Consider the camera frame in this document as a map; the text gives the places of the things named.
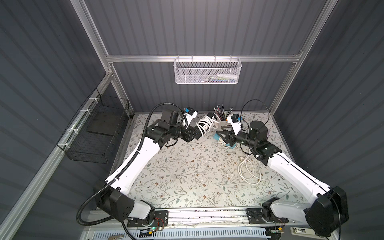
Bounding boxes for white pen cup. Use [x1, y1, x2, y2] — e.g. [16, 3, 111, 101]
[218, 120, 231, 129]

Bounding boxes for floral table mat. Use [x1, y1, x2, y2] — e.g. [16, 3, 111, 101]
[129, 129, 307, 208]

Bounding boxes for markers in white basket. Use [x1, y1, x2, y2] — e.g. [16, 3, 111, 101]
[198, 74, 239, 84]

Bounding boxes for teal power strip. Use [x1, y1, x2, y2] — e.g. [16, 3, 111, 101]
[214, 133, 239, 149]

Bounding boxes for black wire basket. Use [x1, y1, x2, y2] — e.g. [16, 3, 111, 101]
[57, 91, 131, 164]

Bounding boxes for white slotted cable duct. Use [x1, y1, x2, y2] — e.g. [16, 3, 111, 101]
[89, 227, 268, 240]

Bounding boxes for white cord of teal strip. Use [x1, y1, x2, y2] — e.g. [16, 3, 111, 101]
[217, 136, 239, 149]

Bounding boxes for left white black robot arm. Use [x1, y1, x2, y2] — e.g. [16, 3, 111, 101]
[96, 108, 200, 224]

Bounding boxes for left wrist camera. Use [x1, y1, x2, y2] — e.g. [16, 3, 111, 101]
[182, 107, 198, 128]

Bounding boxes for white label device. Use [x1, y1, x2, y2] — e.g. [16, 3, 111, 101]
[290, 227, 316, 238]

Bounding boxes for white wire mesh basket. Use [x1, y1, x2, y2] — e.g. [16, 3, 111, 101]
[173, 58, 242, 85]

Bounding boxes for black corrugated cable hose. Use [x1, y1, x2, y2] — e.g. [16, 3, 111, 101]
[75, 102, 184, 240]

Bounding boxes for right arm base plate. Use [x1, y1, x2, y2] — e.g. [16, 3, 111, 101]
[246, 208, 289, 224]

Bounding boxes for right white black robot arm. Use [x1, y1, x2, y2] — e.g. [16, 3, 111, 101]
[217, 121, 349, 237]

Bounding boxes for black power strip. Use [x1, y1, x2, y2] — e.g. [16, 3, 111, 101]
[196, 113, 220, 136]

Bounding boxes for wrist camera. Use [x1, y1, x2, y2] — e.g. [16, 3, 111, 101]
[182, 107, 198, 128]
[227, 114, 242, 136]

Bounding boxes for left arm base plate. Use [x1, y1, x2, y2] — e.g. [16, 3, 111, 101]
[127, 210, 169, 228]

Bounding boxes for white cord of black strip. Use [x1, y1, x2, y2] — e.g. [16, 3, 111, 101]
[195, 113, 219, 138]

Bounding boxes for bundle of pens and pencils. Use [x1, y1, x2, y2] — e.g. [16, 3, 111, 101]
[214, 105, 233, 121]

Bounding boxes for white cord of purple strip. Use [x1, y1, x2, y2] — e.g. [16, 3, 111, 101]
[237, 154, 278, 185]

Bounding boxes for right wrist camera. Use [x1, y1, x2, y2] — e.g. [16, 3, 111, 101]
[227, 114, 242, 136]

